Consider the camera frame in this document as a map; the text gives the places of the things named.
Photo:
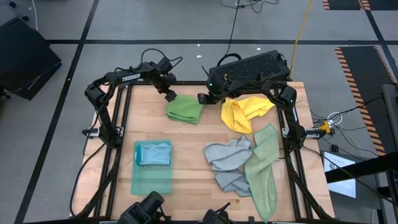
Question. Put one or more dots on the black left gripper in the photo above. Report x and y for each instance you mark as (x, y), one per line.
(166, 82)

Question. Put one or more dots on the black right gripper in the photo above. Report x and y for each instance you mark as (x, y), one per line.
(220, 88)

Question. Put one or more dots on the bright green microfiber towel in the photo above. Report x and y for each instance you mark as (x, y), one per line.
(185, 110)

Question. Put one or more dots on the light blue microfiber towel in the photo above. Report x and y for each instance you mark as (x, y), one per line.
(155, 154)

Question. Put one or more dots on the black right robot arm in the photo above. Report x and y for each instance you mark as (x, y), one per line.
(292, 118)

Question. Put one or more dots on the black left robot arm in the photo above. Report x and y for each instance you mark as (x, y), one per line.
(130, 77)

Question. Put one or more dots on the yellow microfiber towel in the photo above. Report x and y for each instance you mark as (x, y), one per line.
(242, 113)

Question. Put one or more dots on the grey waffle microfiber towel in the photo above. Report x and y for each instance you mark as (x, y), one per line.
(230, 155)

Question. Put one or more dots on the pale green microfiber towel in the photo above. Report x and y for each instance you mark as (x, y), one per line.
(261, 174)

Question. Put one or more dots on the black perforated computer case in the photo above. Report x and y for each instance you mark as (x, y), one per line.
(248, 67)

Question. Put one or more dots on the teal translucent plastic bin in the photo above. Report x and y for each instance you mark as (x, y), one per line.
(150, 182)

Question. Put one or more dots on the yellow power plug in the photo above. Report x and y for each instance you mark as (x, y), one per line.
(325, 127)

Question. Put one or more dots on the black equipment case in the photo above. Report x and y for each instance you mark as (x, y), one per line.
(25, 62)

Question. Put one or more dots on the black hazard-striped floor mat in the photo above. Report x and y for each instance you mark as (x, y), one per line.
(363, 87)
(342, 3)

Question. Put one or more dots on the white lit screen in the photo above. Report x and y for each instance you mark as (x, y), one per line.
(340, 183)

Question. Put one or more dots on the black stand bar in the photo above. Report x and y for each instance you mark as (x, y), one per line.
(357, 168)

